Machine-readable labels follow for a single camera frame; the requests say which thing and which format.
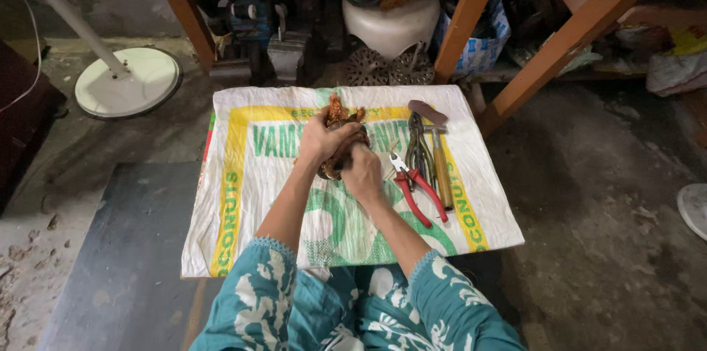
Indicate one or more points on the person's right hand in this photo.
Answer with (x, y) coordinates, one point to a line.
(364, 177)

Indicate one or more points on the person's left hand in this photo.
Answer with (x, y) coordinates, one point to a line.
(319, 140)

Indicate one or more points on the person's left fingers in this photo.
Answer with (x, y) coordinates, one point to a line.
(348, 134)

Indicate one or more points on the person's right fingers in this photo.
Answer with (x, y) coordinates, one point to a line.
(356, 156)

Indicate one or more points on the rusty copper motor winding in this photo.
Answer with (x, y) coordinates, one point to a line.
(338, 116)

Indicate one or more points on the dark metal snips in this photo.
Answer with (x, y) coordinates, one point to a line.
(418, 144)

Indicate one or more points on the perforated metal disc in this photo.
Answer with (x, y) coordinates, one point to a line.
(413, 69)
(365, 68)

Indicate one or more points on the white printed woven sack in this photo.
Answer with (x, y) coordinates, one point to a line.
(259, 185)

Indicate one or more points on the grey bench vise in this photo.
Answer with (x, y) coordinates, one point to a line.
(288, 52)

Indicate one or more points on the white plastic stool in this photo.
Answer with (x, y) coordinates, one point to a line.
(392, 22)

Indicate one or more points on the person's teal floral clothing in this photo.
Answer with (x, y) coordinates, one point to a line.
(359, 312)

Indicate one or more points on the blue white woven bag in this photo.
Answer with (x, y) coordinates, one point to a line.
(480, 50)

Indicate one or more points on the dark grey floor board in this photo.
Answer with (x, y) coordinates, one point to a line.
(127, 262)

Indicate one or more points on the dark wooden cabinet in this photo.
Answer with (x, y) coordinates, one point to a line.
(25, 119)

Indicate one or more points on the white plastic bag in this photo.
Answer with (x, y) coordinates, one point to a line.
(676, 72)

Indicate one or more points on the white round plate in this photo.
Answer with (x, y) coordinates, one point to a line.
(695, 210)

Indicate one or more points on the yellow packet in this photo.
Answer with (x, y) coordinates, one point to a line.
(687, 40)

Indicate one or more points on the white pedestal fan stand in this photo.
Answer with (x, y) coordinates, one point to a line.
(130, 83)

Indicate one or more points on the brown wooden table frame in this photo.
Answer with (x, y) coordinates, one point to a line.
(574, 36)

